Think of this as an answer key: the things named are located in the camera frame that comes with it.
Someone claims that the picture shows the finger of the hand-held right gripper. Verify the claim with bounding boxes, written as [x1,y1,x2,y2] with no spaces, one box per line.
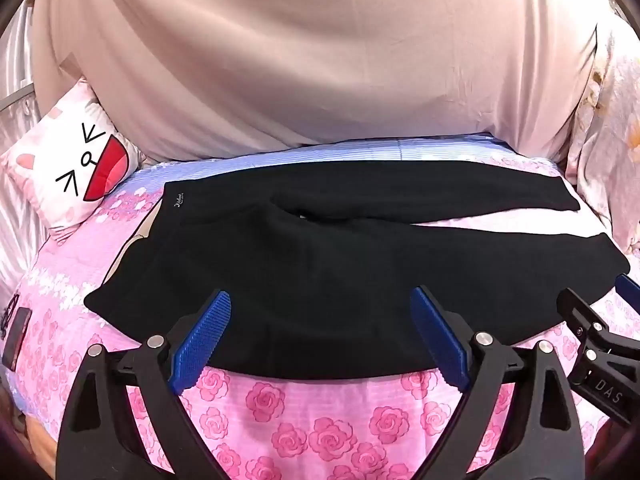
[615,273,640,307]
[556,287,640,377]

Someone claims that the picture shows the black pants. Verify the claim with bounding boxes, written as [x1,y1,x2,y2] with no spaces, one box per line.
[83,161,630,381]

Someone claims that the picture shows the pale floral quilt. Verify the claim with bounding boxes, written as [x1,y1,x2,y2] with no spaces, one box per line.
[564,7,640,263]

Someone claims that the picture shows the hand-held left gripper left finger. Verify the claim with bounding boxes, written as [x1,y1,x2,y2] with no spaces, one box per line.
[55,289,233,480]

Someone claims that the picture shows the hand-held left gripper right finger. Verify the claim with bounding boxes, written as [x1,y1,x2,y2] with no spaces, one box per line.
[409,286,584,480]

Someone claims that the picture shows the metal bed rail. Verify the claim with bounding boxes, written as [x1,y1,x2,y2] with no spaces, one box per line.
[0,77,37,113]

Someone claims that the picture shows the dark rectangular device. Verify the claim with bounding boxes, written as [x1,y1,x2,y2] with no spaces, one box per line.
[0,292,34,370]

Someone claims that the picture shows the cartoon face pillow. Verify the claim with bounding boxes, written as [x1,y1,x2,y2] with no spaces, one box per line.
[0,79,147,235]

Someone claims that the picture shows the beige blanket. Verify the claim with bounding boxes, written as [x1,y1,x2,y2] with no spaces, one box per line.
[30,0,617,163]

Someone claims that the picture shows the pink rose print bedsheet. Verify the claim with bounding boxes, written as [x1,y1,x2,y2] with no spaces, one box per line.
[0,132,640,480]

